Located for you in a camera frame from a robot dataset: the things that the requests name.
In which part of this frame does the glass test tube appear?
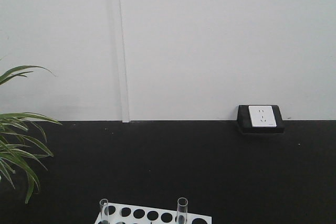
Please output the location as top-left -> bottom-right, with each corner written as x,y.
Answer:
99,198 -> 109,224
176,197 -> 188,224

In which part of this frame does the green spider plant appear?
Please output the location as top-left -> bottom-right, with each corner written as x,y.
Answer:
0,65 -> 63,204

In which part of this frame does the white wall cable duct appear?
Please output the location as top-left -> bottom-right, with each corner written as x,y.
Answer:
116,0 -> 130,123

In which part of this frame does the white test tube rack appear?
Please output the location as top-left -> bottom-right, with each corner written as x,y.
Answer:
95,202 -> 212,224

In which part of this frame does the black wall socket box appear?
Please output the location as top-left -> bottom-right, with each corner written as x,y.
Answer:
237,105 -> 285,134

